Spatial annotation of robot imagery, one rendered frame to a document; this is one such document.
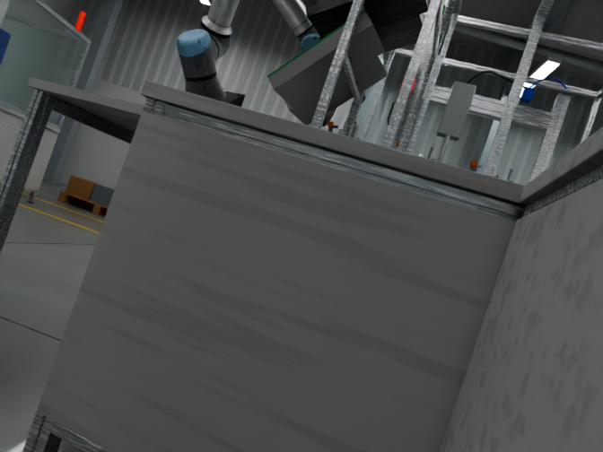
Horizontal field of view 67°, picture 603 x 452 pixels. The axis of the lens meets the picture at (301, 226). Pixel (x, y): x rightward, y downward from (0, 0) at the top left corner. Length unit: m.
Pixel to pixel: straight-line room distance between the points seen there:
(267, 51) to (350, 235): 9.93
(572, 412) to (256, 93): 10.16
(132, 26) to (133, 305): 11.01
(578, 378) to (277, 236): 0.57
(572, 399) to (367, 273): 0.48
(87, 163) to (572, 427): 11.19
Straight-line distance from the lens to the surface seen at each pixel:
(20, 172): 1.69
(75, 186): 7.35
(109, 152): 11.16
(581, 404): 0.36
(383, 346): 0.80
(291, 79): 1.19
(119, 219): 0.97
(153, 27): 11.60
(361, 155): 0.82
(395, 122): 1.06
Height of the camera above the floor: 0.67
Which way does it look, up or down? 1 degrees up
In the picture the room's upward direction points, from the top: 19 degrees clockwise
